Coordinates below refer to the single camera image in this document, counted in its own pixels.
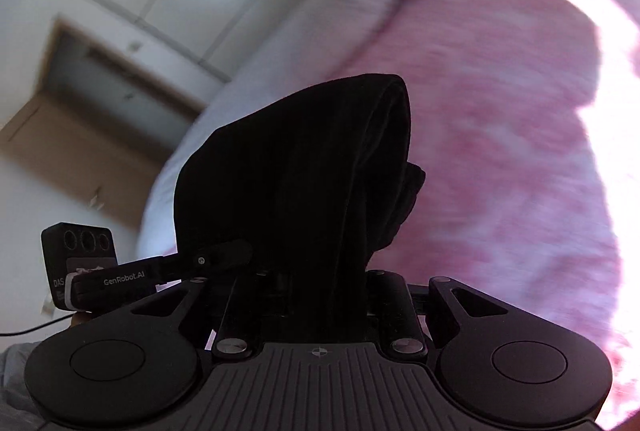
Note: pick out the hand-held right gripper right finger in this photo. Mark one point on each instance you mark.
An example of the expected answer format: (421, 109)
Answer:
(387, 306)

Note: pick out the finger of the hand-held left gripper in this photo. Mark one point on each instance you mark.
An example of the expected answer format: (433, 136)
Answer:
(210, 257)

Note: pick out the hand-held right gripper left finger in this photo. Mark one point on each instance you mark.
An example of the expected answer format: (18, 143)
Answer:
(240, 311)

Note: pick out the grey striped quilt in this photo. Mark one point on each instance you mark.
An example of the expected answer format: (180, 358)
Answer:
(325, 11)

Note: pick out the black pants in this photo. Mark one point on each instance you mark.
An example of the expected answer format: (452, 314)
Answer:
(300, 161)

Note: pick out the person's grey clothing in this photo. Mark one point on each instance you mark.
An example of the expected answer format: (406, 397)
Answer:
(15, 386)

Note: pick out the pink rose bed sheet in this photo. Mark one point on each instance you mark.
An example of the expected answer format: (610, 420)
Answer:
(500, 136)

